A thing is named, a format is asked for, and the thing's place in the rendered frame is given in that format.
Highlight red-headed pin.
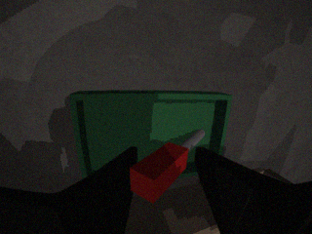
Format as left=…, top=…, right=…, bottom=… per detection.
left=129, top=129, right=204, bottom=204

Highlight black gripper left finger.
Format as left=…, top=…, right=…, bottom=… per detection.
left=0, top=145, right=137, bottom=234

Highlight green tray rim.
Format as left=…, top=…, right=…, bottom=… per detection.
left=70, top=90, right=233, bottom=178

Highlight brown wooden ramp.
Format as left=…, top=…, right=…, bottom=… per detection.
left=125, top=168, right=293, bottom=234

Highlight green tray floor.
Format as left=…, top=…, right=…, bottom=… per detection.
left=83, top=98, right=215, bottom=171

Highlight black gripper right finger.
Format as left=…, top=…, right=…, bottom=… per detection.
left=194, top=147, right=312, bottom=234

